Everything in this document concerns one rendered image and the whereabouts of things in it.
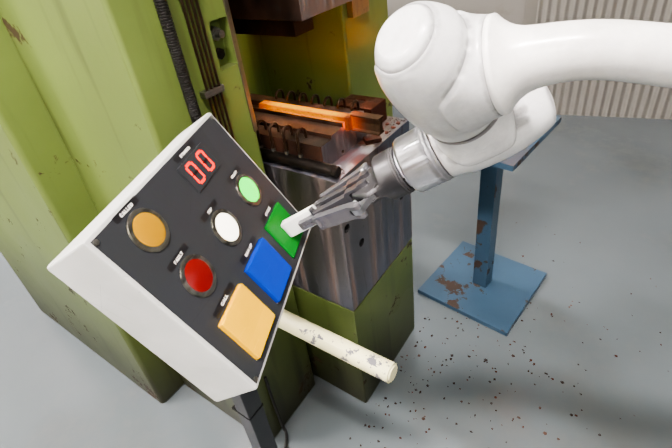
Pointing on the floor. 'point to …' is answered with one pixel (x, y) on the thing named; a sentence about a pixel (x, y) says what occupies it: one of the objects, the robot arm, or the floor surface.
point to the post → (246, 403)
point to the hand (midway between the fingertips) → (302, 221)
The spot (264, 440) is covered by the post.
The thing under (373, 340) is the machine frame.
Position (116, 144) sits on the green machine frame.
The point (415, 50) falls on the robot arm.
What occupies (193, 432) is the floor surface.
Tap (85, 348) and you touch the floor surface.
